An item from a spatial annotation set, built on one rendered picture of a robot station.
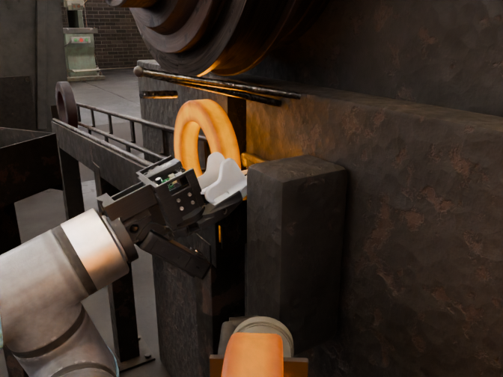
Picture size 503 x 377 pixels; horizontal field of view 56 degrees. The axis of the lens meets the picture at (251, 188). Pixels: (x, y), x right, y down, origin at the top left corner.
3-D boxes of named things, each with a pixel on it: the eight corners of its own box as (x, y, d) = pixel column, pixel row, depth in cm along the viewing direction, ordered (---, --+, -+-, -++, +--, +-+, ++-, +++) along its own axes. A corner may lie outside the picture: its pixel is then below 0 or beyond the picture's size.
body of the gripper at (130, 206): (199, 166, 57) (106, 214, 52) (220, 224, 61) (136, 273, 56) (174, 152, 63) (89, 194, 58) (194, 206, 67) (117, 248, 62)
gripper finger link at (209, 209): (245, 194, 61) (186, 227, 57) (248, 203, 61) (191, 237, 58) (227, 183, 64) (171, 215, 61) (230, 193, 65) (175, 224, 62)
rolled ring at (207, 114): (220, 110, 64) (242, 108, 66) (170, 93, 79) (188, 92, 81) (223, 234, 70) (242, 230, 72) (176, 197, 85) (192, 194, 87)
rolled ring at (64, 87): (62, 81, 154) (72, 81, 156) (52, 81, 169) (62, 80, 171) (70, 138, 159) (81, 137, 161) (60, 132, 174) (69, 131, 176)
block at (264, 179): (306, 309, 69) (313, 149, 61) (343, 338, 63) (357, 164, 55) (243, 333, 64) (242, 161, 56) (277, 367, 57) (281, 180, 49)
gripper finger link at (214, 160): (248, 141, 64) (190, 170, 60) (260, 178, 67) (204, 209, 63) (237, 136, 66) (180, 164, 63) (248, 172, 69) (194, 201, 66)
